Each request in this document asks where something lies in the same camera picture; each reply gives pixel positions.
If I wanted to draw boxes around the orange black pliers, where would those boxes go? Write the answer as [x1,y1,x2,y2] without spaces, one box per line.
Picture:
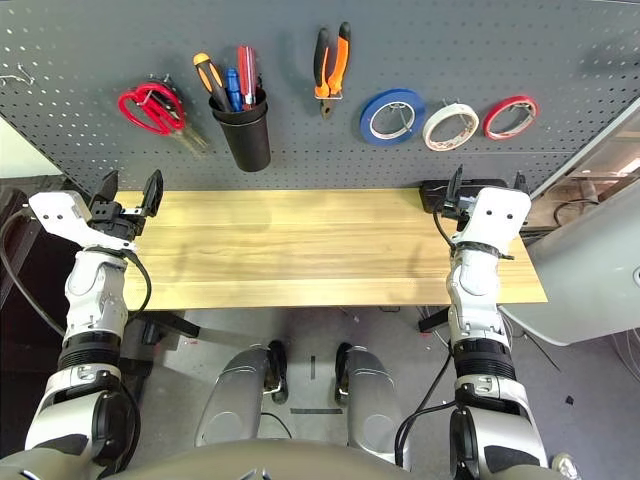
[313,21,352,120]

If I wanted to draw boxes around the silver robot leg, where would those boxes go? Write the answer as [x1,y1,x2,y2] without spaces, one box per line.
[194,344,274,449]
[344,347,412,471]

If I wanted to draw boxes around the olive grey robot torso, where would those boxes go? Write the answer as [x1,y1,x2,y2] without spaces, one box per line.
[0,439,556,480]

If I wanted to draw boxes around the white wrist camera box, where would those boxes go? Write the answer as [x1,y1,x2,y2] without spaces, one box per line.
[452,187,532,254]
[28,190,137,251]

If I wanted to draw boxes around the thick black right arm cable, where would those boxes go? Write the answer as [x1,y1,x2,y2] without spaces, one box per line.
[394,344,459,469]

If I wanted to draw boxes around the black right robot foot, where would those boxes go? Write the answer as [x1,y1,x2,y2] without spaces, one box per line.
[334,342,355,406]

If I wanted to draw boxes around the white sneaker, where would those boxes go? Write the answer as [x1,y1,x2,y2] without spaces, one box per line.
[552,452,581,480]

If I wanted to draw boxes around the black robot foot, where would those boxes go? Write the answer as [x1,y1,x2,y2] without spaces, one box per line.
[267,339,290,405]
[334,342,355,406]

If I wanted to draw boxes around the silver left robot leg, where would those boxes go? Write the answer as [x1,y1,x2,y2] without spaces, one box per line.
[194,344,274,449]

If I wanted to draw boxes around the orange black screwdriver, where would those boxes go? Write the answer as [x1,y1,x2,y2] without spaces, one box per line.
[192,52,234,112]

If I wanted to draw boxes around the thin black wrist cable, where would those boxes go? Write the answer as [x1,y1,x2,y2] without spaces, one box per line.
[122,249,153,314]
[431,209,464,247]

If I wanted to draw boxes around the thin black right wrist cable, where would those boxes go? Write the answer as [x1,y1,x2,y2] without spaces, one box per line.
[431,209,464,247]

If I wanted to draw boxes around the bent wire pegboard hook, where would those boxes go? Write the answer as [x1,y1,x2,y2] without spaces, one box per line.
[0,62,34,87]

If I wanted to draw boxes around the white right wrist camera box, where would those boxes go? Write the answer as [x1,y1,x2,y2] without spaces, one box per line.
[452,187,532,254]

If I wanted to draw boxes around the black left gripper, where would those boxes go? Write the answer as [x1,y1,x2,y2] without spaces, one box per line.
[88,168,165,247]

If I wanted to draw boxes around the silver right robot leg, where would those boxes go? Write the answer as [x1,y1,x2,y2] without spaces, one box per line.
[344,347,412,471]

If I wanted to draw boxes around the red tape roll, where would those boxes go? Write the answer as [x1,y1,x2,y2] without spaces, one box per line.
[482,95,540,141]

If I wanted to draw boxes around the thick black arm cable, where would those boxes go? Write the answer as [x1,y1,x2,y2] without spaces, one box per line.
[394,344,459,469]
[0,209,66,339]

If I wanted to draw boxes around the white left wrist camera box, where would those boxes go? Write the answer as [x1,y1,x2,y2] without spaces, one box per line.
[28,190,137,251]

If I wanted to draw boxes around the black handled scissors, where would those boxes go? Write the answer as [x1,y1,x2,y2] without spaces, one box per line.
[144,74,211,156]

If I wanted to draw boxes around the blue handled screwdriver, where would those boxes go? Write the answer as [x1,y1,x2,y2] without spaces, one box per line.
[223,68,245,112]

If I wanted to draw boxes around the black table support bracket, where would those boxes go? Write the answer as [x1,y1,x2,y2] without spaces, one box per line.
[418,305,452,334]
[142,312,202,347]

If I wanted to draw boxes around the black left robot foot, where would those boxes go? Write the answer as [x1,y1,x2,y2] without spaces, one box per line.
[267,339,290,405]

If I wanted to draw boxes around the black tool case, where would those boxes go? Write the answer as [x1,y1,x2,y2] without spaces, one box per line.
[418,178,506,216]

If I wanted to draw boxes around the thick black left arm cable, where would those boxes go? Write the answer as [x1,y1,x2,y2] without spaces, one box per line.
[0,209,66,339]

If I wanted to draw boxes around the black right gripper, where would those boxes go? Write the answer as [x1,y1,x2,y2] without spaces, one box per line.
[441,163,530,222]

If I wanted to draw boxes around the black plastic cup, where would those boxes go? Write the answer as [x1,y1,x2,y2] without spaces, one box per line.
[208,88,272,173]

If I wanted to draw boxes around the grey perforated pegboard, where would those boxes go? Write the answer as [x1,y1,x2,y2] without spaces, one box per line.
[0,0,640,197]

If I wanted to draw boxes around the large white rounded cabinet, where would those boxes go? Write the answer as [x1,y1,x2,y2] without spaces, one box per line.
[499,184,640,346]

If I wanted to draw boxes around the red handled scissors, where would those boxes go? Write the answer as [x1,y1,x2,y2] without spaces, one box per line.
[117,82,199,149]

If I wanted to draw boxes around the thin black left wrist cable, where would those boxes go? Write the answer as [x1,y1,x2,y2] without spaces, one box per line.
[122,249,153,314]

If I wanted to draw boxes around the white tape roll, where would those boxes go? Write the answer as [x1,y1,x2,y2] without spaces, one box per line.
[422,103,480,152]

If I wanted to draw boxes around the blue tape roll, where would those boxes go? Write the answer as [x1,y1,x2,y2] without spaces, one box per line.
[359,88,428,146]

